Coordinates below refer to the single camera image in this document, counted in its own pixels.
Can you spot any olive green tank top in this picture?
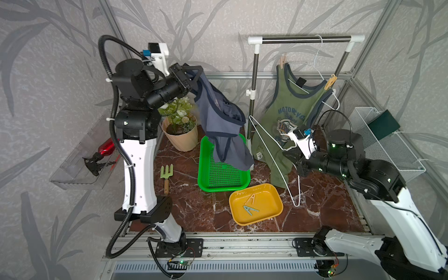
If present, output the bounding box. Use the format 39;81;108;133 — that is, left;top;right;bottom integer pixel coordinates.
252;63;332;188

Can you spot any white flower plant pot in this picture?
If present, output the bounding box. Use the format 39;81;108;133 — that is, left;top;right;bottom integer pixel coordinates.
158;96;198;152

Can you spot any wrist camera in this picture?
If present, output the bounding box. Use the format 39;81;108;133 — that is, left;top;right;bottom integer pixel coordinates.
287;129;316;159
142;43;170;76

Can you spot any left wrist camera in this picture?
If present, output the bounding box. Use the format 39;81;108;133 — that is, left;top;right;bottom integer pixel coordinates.
142;43;170;76

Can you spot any yellow plastic tray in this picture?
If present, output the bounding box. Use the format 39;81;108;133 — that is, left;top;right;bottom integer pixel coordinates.
229;183;284;226

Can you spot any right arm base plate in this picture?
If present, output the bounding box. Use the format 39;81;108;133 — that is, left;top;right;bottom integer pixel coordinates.
292;238;345;257

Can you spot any navy blue tank top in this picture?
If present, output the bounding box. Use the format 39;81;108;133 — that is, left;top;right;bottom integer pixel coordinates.
184;64;254;171

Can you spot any dark green cloth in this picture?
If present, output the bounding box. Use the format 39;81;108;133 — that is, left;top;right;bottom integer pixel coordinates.
367;110;401;141

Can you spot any white wire mesh basket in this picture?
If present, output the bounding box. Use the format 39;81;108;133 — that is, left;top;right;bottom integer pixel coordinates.
349;107;427;182

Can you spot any red spray bottle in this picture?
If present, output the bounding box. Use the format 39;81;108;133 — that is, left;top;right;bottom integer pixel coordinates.
83;138;116;177

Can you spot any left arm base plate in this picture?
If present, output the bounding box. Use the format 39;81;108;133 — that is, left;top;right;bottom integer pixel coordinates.
155;238;204;258

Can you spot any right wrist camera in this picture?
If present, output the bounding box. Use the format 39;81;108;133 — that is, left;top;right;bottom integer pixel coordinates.
287;129;316;159

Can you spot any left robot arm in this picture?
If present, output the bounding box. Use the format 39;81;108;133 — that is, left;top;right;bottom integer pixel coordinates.
98;35;204;259

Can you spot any green perforated plastic basket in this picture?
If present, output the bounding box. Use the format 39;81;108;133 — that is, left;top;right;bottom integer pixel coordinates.
197;136;251;193

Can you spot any green garden fork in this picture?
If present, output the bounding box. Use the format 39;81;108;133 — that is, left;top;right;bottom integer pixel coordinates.
161;164;174;196

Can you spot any white wire hanger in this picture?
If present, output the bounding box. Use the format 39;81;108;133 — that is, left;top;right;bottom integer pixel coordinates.
247;114;302;208
287;35;340;110

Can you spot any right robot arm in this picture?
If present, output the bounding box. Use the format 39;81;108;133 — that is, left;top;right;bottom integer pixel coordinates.
283;127;448;280

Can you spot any clear acrylic wall shelf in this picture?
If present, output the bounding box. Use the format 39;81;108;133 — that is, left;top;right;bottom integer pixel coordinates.
50;112;121;190

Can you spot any metal clothes rack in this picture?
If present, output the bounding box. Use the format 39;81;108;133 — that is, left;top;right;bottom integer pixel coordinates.
244;34;367;171

